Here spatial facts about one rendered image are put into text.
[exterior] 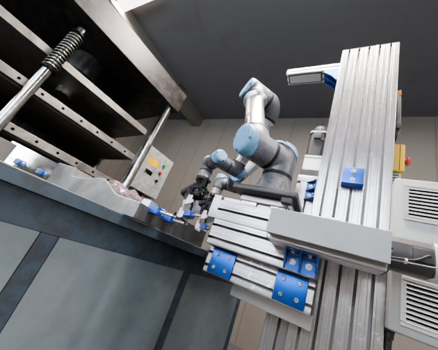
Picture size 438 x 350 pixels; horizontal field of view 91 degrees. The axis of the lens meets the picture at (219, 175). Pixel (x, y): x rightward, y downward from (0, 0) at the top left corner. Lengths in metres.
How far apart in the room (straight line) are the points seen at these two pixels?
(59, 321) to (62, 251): 0.21
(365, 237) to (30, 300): 0.87
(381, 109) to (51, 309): 1.41
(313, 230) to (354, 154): 0.56
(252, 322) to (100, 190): 2.26
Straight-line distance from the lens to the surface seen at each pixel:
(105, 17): 1.86
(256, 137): 0.78
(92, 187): 0.95
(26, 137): 1.61
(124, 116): 1.86
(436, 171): 3.24
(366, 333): 0.88
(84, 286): 0.89
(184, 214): 1.08
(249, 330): 2.81
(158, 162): 2.04
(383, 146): 1.10
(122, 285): 0.96
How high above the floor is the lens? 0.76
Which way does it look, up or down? 21 degrees up
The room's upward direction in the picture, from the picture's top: 21 degrees clockwise
